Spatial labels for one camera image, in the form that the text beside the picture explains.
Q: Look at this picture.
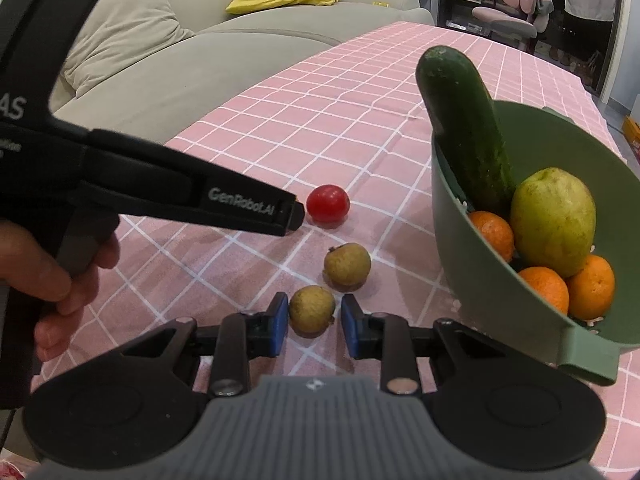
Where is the green cucumber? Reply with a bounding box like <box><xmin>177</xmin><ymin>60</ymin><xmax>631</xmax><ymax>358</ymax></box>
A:
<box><xmin>415</xmin><ymin>46</ymin><xmax>517</xmax><ymax>206</ymax></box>

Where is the pink checked tablecloth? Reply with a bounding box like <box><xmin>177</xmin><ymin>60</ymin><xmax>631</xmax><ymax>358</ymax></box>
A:
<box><xmin>30</xmin><ymin>22</ymin><xmax>640</xmax><ymax>480</ymax></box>

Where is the beige sofa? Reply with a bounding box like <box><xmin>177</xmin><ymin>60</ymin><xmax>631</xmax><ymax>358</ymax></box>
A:
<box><xmin>50</xmin><ymin>0</ymin><xmax>436</xmax><ymax>146</ymax></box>

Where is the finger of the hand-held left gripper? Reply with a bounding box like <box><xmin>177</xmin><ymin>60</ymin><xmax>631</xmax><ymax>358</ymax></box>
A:
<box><xmin>75</xmin><ymin>129</ymin><xmax>306</xmax><ymax>238</ymax></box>

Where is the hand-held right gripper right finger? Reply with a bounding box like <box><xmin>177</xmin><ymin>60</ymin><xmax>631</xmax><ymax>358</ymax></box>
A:
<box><xmin>341</xmin><ymin>294</ymin><xmax>508</xmax><ymax>396</ymax></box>

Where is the red tomato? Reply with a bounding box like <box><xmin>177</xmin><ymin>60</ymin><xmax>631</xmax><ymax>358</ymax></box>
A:
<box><xmin>306</xmin><ymin>184</ymin><xmax>351</xmax><ymax>224</ymax></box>

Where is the orange box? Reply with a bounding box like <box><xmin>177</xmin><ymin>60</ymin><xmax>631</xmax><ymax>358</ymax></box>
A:
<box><xmin>622</xmin><ymin>115</ymin><xmax>640</xmax><ymax>153</ymax></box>

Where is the orange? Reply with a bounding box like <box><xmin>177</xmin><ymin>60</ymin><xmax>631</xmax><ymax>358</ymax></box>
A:
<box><xmin>516</xmin><ymin>266</ymin><xmax>570</xmax><ymax>316</ymax></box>
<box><xmin>565</xmin><ymin>255</ymin><xmax>616</xmax><ymax>322</ymax></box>
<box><xmin>467</xmin><ymin>210</ymin><xmax>516</xmax><ymax>263</ymax></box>

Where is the pink office chair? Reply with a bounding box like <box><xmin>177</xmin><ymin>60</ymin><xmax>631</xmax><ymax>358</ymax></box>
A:
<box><xmin>472</xmin><ymin>0</ymin><xmax>553</xmax><ymax>53</ymax></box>

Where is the beige cushion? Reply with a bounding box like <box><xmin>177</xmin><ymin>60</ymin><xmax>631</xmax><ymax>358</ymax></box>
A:
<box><xmin>62</xmin><ymin>0</ymin><xmax>196</xmax><ymax>98</ymax></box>

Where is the person's left hand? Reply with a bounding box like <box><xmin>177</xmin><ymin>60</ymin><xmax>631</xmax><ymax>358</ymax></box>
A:
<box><xmin>0</xmin><ymin>219</ymin><xmax>122</xmax><ymax>362</ymax></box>

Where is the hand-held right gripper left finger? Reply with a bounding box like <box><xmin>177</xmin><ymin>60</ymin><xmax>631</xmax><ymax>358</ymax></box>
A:
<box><xmin>120</xmin><ymin>292</ymin><xmax>291</xmax><ymax>397</ymax></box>

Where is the green colander bowl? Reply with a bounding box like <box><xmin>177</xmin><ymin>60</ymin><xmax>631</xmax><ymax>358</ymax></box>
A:
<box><xmin>430</xmin><ymin>100</ymin><xmax>640</xmax><ymax>387</ymax></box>

